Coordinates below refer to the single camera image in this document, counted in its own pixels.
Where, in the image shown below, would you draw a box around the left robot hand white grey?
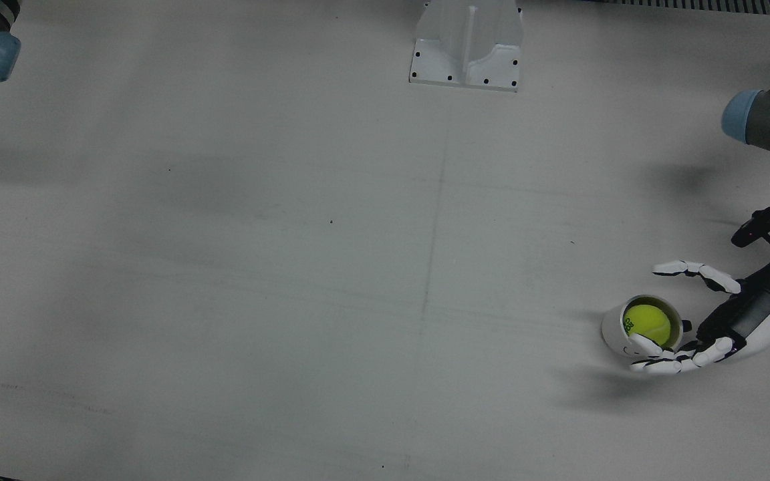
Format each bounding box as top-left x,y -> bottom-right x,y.
629,256 -> 770,375

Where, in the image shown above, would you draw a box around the yellow-green tennis ball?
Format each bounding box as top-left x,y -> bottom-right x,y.
623,304 -> 672,347

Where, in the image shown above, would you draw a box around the white cup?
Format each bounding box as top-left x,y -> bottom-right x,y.
601,295 -> 693,359

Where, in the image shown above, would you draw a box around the black ribbed strip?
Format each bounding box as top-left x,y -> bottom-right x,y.
596,0 -> 770,18

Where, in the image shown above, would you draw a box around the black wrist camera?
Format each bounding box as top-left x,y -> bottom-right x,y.
731,206 -> 770,249

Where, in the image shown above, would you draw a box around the white metal mounting bracket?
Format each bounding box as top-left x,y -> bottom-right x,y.
409,0 -> 525,93

